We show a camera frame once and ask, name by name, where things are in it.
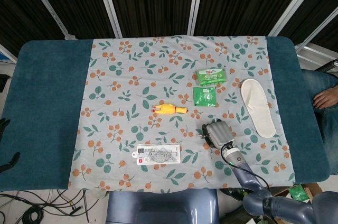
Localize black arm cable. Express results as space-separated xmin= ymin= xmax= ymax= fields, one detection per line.
xmin=220 ymin=141 xmax=270 ymax=192

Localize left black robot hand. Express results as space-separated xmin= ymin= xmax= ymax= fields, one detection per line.
xmin=0 ymin=118 xmax=21 ymax=174

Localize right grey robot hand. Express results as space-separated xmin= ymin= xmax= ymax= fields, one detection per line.
xmin=199 ymin=119 xmax=237 ymax=151

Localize floral patterned tablecloth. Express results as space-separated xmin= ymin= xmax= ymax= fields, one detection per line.
xmin=68 ymin=35 xmax=296 ymax=192

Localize yellow rubber chicken toy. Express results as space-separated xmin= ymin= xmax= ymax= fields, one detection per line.
xmin=152 ymin=104 xmax=189 ymax=116

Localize clear ruler set package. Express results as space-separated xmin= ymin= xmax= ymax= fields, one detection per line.
xmin=132 ymin=143 xmax=182 ymax=166

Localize teal table cover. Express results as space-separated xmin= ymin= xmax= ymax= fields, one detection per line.
xmin=0 ymin=36 xmax=338 ymax=192

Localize green flat sachet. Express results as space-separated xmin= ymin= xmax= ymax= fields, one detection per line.
xmin=192 ymin=86 xmax=218 ymax=108

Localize black floor cables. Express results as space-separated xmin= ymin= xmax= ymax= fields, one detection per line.
xmin=0 ymin=191 xmax=100 ymax=224

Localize green packet on floor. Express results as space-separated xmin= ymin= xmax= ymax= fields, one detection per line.
xmin=288 ymin=184 xmax=308 ymax=201

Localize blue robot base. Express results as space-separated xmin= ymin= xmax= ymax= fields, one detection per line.
xmin=106 ymin=189 xmax=220 ymax=224

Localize white disposable slipper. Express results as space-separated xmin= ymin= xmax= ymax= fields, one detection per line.
xmin=240 ymin=78 xmax=276 ymax=138

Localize green wet wipes pack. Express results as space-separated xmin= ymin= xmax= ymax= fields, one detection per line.
xmin=195 ymin=68 xmax=228 ymax=87

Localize person's hand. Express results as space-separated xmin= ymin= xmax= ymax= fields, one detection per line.
xmin=312 ymin=88 xmax=338 ymax=109

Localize person's jeans leg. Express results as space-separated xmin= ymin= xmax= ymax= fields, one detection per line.
xmin=301 ymin=69 xmax=338 ymax=174

